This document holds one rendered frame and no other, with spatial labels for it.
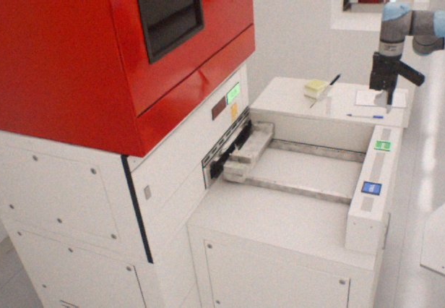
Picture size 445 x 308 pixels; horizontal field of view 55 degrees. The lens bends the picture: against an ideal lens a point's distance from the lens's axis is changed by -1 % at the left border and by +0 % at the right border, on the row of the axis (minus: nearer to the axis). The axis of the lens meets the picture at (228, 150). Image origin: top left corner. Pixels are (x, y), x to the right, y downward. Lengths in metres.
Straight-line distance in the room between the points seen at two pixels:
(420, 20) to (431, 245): 0.67
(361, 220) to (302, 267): 0.26
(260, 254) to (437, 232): 0.56
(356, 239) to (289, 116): 0.67
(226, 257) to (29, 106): 0.80
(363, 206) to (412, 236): 1.38
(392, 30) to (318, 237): 0.68
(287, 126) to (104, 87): 0.98
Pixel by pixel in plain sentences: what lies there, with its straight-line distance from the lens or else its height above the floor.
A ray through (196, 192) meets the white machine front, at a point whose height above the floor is 0.88.
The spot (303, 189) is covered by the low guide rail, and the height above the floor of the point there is 0.85.
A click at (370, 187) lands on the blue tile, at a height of 0.96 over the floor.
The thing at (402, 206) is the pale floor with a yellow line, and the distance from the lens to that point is 2.90.
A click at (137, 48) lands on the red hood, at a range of 1.05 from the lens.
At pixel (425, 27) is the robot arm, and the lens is 1.41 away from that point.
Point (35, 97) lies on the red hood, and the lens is 1.27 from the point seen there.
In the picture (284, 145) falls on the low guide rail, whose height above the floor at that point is 0.84.
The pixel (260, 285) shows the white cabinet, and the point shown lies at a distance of 1.57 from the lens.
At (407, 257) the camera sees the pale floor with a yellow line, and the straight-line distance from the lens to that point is 2.59.
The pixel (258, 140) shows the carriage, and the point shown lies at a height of 0.88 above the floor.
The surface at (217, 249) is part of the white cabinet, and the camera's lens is 1.53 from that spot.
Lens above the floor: 1.82
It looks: 32 degrees down
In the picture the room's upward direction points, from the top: 6 degrees counter-clockwise
